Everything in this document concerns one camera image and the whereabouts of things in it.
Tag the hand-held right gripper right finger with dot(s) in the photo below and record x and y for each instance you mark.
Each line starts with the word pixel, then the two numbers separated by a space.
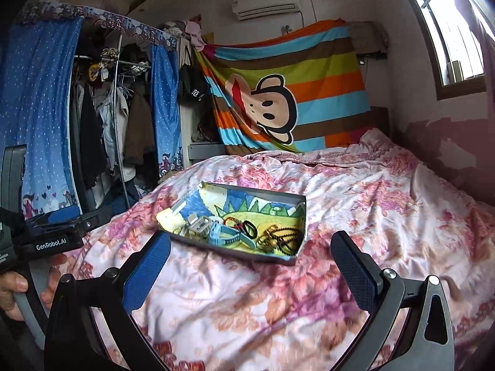
pixel 354 274

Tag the dark clothing pile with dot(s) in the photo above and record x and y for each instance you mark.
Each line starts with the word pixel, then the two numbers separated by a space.
pixel 203 131

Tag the row of hanging clothes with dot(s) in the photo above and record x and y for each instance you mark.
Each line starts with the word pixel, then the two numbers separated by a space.
pixel 112 123

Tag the striped monkey print blanket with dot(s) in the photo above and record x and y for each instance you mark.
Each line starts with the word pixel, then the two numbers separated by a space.
pixel 328 85

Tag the grey tray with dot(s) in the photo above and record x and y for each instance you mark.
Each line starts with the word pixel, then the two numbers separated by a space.
pixel 251 192

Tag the pink hanging cloth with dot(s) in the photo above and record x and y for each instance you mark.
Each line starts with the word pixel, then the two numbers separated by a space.
pixel 193 31

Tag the floral wardrobe valance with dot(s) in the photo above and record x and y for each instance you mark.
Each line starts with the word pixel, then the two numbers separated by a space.
pixel 116 19

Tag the pink floral blanket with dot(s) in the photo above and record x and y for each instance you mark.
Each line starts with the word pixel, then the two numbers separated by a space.
pixel 367 201

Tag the silver metal clip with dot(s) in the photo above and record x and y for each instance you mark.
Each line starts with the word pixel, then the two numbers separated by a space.
pixel 199 225

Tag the blue dotted curtain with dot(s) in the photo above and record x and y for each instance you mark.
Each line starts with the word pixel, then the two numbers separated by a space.
pixel 166 104
pixel 42 104

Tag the wooden headboard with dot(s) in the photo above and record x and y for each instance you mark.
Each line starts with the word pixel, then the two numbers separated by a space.
pixel 381 121

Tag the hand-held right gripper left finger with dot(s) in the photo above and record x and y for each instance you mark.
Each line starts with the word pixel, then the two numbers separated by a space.
pixel 149 270

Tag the white air conditioner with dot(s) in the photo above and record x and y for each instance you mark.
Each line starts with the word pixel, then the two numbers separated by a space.
pixel 267 4

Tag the wall socket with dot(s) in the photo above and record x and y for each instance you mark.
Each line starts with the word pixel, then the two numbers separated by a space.
pixel 286 28

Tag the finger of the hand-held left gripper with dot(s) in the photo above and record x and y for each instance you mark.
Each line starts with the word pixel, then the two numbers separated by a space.
pixel 64 213
pixel 96 218

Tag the window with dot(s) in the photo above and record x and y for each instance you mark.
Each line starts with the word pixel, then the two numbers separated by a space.
pixel 452 34

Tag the blue wrist watch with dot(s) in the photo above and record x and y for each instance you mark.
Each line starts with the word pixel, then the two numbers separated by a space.
pixel 228 236

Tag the painted paper sheet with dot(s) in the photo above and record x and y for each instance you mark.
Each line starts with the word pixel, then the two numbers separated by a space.
pixel 239 205

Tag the person's left hand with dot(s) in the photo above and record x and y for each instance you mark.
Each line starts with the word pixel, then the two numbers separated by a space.
pixel 11 284

